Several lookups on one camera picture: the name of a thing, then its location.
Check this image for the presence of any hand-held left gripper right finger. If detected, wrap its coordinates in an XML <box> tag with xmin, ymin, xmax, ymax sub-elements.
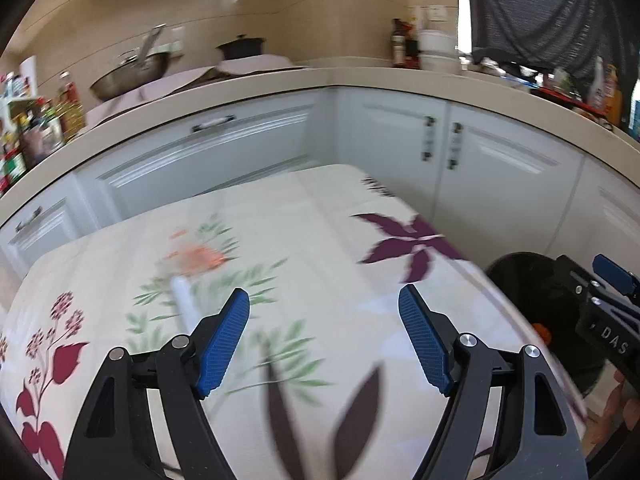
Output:
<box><xmin>397</xmin><ymin>284</ymin><xmax>589</xmax><ymax>480</ymax></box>

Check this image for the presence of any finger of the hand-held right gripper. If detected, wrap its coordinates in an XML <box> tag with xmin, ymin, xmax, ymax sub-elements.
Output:
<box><xmin>592</xmin><ymin>254</ymin><xmax>640</xmax><ymax>297</ymax></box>
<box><xmin>554</xmin><ymin>255</ymin><xmax>608</xmax><ymax>311</ymax></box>

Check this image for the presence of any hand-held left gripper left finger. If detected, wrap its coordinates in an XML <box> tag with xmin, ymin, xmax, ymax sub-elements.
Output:
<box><xmin>62</xmin><ymin>287</ymin><xmax>251</xmax><ymax>480</ymax></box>

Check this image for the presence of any black trash bin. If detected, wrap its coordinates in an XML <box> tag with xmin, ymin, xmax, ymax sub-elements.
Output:
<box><xmin>485</xmin><ymin>251</ymin><xmax>616</xmax><ymax>396</ymax></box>

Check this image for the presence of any person's right hand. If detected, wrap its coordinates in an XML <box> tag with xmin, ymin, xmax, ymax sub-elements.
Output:
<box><xmin>595</xmin><ymin>385</ymin><xmax>633</xmax><ymax>448</ymax></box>

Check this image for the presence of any large white cabinet door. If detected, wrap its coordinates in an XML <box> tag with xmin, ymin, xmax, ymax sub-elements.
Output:
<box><xmin>550</xmin><ymin>160</ymin><xmax>640</xmax><ymax>281</ymax></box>

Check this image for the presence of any floral tablecloth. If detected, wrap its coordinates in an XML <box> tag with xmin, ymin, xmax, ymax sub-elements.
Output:
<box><xmin>0</xmin><ymin>162</ymin><xmax>588</xmax><ymax>480</ymax></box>

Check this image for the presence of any blue and white bottle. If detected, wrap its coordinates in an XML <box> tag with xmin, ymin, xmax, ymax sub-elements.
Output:
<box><xmin>629</xmin><ymin>82</ymin><xmax>640</xmax><ymax>141</ymax></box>

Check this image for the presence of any orange detergent bottle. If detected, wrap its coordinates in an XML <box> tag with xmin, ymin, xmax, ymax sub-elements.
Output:
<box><xmin>604</xmin><ymin>64</ymin><xmax>622</xmax><ymax>121</ymax></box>

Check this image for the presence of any white spray bottle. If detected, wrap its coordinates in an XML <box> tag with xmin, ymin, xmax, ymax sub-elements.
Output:
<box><xmin>587</xmin><ymin>57</ymin><xmax>606</xmax><ymax>108</ymax></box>

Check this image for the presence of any red tray with clutter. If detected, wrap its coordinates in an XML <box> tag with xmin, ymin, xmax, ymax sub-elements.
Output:
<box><xmin>530</xmin><ymin>72</ymin><xmax>587</xmax><ymax>107</ymax></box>

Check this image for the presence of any small white cabinet door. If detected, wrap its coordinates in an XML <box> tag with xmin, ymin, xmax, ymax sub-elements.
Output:
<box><xmin>0</xmin><ymin>195</ymin><xmax>83</xmax><ymax>281</ymax></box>

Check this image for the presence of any wide white cabinet door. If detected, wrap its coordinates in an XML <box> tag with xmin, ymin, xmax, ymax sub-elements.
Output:
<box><xmin>75</xmin><ymin>87</ymin><xmax>337</xmax><ymax>221</ymax></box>

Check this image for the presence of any narrow white cabinet door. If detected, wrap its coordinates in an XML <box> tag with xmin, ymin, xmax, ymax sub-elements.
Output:
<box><xmin>337</xmin><ymin>87</ymin><xmax>448</xmax><ymax>211</ymax></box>

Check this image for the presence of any white container stack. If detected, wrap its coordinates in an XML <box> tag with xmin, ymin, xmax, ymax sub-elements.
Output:
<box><xmin>417</xmin><ymin>30</ymin><xmax>461</xmax><ymax>73</ymax></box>

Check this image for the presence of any pink stove cover cloth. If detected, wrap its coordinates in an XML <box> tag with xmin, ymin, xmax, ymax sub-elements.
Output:
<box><xmin>85</xmin><ymin>55</ymin><xmax>301</xmax><ymax>126</ymax></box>

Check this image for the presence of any dark grey curtain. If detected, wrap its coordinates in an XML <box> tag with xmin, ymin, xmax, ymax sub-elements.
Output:
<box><xmin>460</xmin><ymin>0</ymin><xmax>633</xmax><ymax>78</ymax></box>

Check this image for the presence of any beige kitchen countertop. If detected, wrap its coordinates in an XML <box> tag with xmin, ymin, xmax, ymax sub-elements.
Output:
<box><xmin>0</xmin><ymin>66</ymin><xmax>640</xmax><ymax>226</ymax></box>

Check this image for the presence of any red capped sauce bottle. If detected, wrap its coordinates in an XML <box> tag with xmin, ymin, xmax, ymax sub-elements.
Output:
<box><xmin>406</xmin><ymin>22</ymin><xmax>421</xmax><ymax>68</ymax></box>

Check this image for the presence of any yellow cooking oil bottle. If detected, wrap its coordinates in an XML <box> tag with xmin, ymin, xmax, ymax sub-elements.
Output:
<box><xmin>55</xmin><ymin>71</ymin><xmax>86</xmax><ymax>141</ymax></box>

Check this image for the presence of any steel wok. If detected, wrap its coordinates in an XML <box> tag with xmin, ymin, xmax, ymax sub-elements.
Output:
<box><xmin>90</xmin><ymin>24</ymin><xmax>171</xmax><ymax>102</ymax></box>

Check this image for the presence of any dark sauce bottle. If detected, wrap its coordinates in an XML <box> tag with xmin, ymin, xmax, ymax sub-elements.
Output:
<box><xmin>391</xmin><ymin>18</ymin><xmax>407</xmax><ymax>68</ymax></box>

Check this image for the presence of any group of condiment bottles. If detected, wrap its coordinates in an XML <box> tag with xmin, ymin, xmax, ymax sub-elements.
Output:
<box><xmin>0</xmin><ymin>55</ymin><xmax>63</xmax><ymax>196</ymax></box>

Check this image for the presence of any black lidded pot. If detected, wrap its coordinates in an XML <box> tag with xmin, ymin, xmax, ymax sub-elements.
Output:
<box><xmin>216</xmin><ymin>34</ymin><xmax>264</xmax><ymax>61</ymax></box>

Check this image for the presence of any cabinet door handle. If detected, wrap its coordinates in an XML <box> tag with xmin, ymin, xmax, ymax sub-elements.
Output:
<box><xmin>421</xmin><ymin>116</ymin><xmax>436</xmax><ymax>161</ymax></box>
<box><xmin>15</xmin><ymin>207</ymin><xmax>43</xmax><ymax>231</ymax></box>
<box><xmin>447</xmin><ymin>122</ymin><xmax>463</xmax><ymax>171</ymax></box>
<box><xmin>192</xmin><ymin>115</ymin><xmax>236</xmax><ymax>133</ymax></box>

